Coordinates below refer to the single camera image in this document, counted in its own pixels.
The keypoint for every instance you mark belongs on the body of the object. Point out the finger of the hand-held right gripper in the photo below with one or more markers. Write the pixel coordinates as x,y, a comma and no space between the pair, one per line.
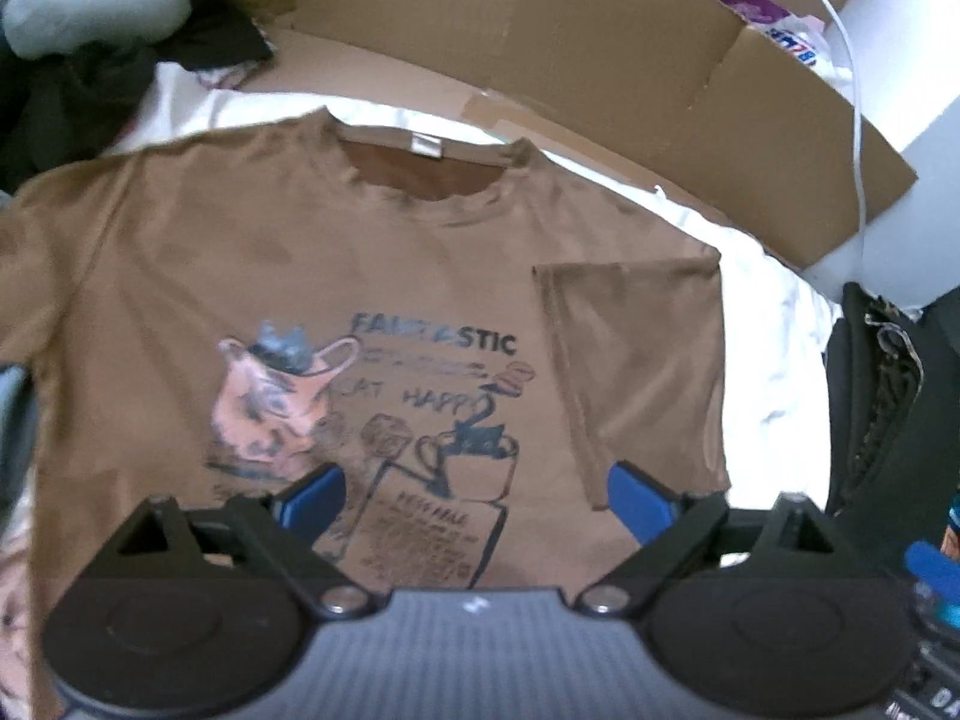
934,570

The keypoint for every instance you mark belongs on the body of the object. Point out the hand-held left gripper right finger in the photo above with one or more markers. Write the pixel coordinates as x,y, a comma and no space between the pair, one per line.
637,499

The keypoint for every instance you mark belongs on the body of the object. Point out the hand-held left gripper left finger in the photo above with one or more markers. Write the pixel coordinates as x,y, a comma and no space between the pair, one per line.
311,499

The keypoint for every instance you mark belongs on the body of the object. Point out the brown printed t-shirt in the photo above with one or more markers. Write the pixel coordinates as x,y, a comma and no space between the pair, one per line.
225,255

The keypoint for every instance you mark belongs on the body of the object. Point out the black bag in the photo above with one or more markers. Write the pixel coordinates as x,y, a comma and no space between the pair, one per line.
885,450

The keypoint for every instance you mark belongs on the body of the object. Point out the white printed blanket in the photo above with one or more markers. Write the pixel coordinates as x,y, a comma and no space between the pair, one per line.
772,352

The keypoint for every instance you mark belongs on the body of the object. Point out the leopard print cloth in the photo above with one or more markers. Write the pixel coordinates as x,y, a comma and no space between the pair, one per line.
896,341

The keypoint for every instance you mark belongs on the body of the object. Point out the small floral cloth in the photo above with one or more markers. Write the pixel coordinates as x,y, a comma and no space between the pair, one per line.
214,76

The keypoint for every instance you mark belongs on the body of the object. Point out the brown cardboard box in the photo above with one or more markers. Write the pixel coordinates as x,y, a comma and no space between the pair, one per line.
600,37

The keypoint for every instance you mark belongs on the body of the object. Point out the black crumpled garment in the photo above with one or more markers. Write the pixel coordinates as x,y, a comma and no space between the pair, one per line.
75,97

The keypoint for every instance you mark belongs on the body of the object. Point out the white printed plastic bag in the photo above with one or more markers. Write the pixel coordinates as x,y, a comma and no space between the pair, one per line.
806,45

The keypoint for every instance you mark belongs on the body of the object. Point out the purple tissue packet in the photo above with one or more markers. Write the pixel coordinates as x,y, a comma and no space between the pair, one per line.
750,4

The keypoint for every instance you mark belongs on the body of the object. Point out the grey neck pillow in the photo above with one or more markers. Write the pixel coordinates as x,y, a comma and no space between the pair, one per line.
82,7

